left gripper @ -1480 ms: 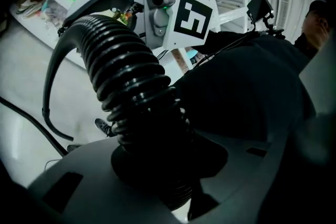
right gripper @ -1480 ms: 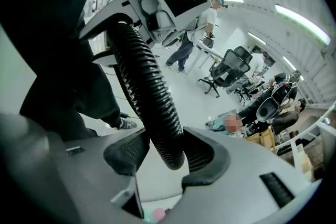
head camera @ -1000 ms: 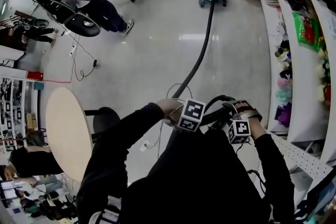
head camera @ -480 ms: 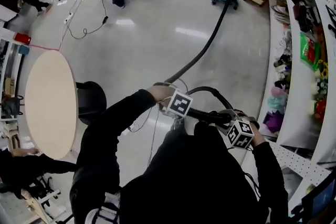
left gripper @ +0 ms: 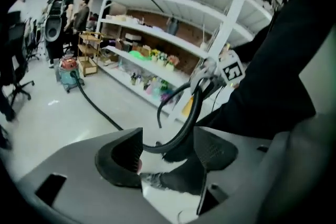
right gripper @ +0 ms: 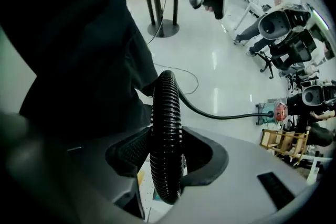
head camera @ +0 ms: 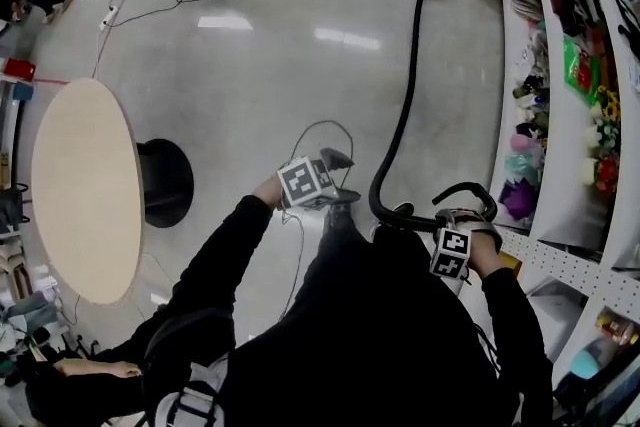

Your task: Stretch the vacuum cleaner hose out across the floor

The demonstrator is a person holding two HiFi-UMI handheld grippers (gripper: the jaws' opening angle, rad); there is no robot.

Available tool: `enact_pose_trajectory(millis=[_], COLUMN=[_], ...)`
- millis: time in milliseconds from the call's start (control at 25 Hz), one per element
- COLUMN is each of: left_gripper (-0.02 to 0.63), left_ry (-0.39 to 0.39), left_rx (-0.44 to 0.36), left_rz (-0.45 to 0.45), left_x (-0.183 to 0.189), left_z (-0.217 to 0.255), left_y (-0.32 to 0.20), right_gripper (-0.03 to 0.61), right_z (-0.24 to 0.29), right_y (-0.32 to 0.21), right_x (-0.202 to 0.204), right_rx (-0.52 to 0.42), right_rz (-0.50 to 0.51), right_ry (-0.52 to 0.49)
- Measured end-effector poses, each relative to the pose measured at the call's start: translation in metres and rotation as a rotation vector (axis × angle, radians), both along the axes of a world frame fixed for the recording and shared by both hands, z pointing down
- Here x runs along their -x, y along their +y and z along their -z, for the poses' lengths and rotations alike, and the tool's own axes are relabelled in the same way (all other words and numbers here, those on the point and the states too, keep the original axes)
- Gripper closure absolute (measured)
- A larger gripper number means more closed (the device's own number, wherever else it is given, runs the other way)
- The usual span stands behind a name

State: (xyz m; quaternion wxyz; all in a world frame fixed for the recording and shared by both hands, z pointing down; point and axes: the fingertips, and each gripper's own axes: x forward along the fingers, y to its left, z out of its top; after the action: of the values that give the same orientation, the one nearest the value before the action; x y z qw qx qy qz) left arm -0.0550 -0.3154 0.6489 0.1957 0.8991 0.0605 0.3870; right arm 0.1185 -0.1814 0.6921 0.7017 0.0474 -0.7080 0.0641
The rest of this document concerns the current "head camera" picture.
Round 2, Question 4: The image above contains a person's left forearm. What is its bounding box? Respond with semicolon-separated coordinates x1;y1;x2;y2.
172;174;285;296

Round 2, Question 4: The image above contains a round wooden table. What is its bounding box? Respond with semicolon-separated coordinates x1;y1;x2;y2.
30;77;195;306

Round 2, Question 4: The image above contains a white metal shelving unit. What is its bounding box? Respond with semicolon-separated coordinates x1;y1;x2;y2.
487;0;640;427

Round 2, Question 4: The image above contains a green packet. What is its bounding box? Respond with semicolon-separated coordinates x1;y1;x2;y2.
563;37;601;106

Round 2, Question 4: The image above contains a person's black top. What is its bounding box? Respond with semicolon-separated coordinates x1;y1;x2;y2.
139;209;556;427

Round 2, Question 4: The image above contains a person's right forearm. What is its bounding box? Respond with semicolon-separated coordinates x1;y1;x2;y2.
467;234;546;366

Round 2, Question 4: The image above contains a black power cable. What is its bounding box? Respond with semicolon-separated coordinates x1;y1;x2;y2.
279;118;355;226

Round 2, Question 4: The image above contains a teal paper bundle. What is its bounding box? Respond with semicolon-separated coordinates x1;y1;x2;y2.
504;150;544;184

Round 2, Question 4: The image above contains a teal spray bottle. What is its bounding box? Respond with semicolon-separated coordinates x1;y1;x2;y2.
567;344;609;381

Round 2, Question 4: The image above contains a white power strip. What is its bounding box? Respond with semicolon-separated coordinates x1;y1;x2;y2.
99;4;119;32

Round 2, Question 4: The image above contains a red box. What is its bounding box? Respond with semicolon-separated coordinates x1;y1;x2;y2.
0;57;37;82

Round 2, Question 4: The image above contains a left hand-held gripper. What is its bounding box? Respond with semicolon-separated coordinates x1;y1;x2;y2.
276;147;362;210

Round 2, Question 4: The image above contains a black vacuum hose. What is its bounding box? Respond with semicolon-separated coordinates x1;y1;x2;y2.
368;0;500;236

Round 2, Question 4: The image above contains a person's black shoe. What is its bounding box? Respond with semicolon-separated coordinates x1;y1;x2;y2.
372;201;416;236
322;202;355;236

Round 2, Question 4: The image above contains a bunch of sunflowers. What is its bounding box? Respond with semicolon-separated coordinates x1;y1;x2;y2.
594;87;621;124

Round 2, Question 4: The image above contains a red and yellow bottle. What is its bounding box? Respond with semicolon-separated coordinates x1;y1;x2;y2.
597;309;640;346

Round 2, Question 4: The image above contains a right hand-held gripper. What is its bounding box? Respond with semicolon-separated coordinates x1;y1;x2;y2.
430;208;503;279

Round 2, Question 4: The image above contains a purple paper bundle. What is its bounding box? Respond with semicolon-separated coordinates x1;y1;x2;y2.
499;179;544;221

